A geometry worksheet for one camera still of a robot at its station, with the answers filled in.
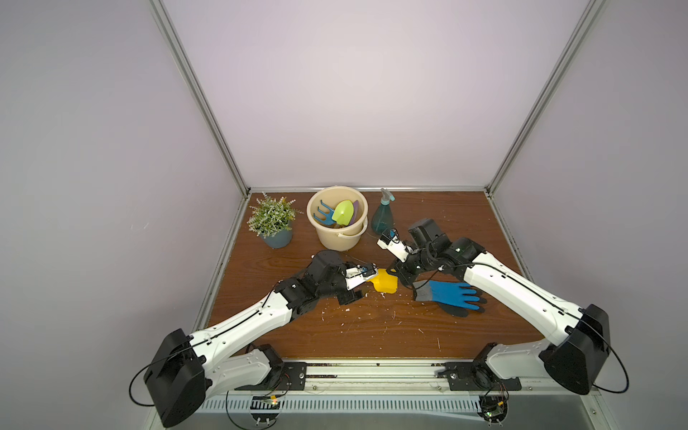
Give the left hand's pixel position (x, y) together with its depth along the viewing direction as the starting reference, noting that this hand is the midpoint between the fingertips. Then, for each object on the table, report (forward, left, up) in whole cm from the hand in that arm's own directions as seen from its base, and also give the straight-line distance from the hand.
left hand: (367, 276), depth 76 cm
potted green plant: (+21, +32, 0) cm, 38 cm away
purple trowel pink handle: (+28, +4, -4) cm, 29 cm away
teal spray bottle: (+29, -7, -8) cm, 31 cm away
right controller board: (-29, -34, -18) cm, 48 cm away
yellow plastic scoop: (-1, -5, -1) cm, 5 cm away
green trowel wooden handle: (+29, +8, -6) cm, 31 cm away
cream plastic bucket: (+14, +10, 0) cm, 17 cm away
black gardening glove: (-4, -32, -16) cm, 35 cm away
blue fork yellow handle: (+27, +14, -7) cm, 31 cm away
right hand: (+3, -6, +3) cm, 8 cm away
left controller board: (-30, +28, -20) cm, 46 cm away
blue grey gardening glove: (0, -27, -12) cm, 30 cm away
